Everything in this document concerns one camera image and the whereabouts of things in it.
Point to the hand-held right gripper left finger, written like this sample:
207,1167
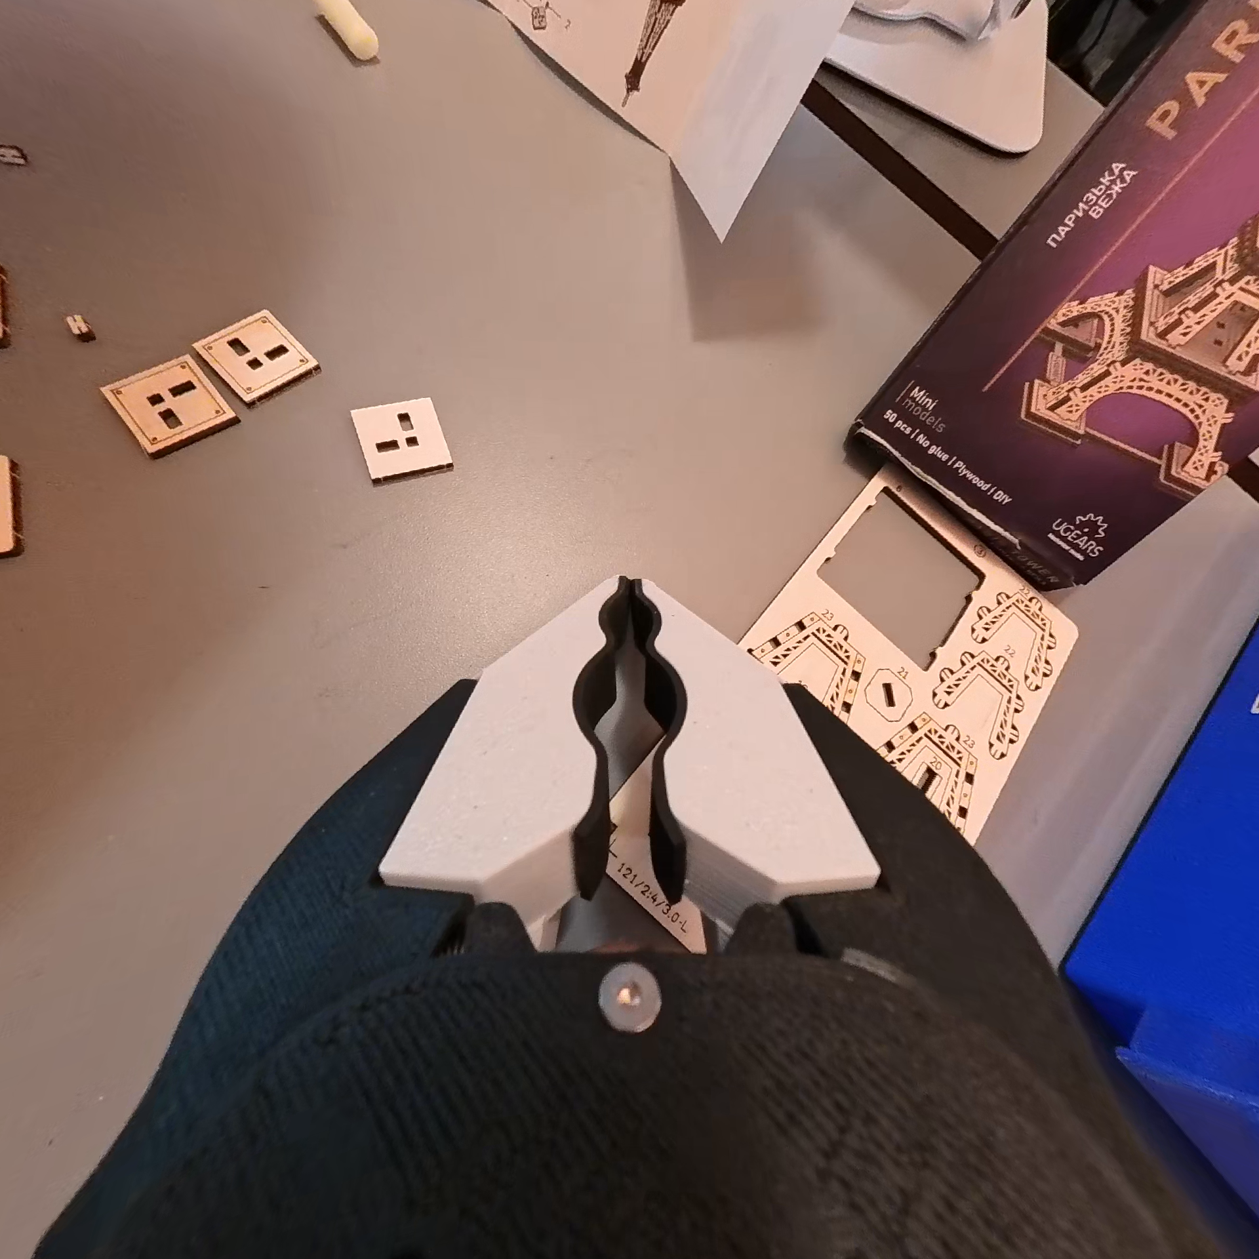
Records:
482,786

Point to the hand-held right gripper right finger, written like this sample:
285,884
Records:
777,795

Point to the wooden tower parts sheet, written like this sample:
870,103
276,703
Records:
925,688

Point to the slotted wooden square piece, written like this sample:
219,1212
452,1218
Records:
438,457

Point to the wooden linked squares piece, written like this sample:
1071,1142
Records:
8,511

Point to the blue bin with white tag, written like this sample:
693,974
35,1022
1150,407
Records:
1180,884

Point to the bordered wooden square tile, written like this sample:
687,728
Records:
290,368
132,398

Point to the dark puzzle box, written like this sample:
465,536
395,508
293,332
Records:
1033,343

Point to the paper instruction sheet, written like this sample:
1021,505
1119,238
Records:
749,97

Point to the white poster stand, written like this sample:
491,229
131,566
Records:
934,88

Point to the white plastic peg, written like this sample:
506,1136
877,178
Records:
350,24

